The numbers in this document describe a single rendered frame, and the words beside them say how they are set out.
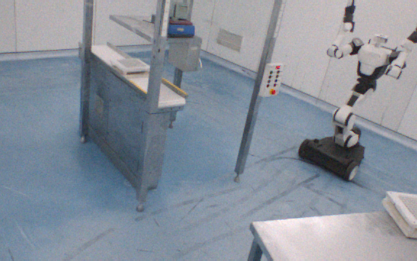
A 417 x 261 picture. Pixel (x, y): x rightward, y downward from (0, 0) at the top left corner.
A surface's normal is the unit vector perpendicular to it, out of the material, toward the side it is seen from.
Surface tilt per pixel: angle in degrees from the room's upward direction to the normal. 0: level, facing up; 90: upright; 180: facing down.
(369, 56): 90
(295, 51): 90
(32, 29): 90
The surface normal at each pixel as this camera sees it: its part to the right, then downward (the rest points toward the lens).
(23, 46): 0.70, 0.41
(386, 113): -0.69, 0.20
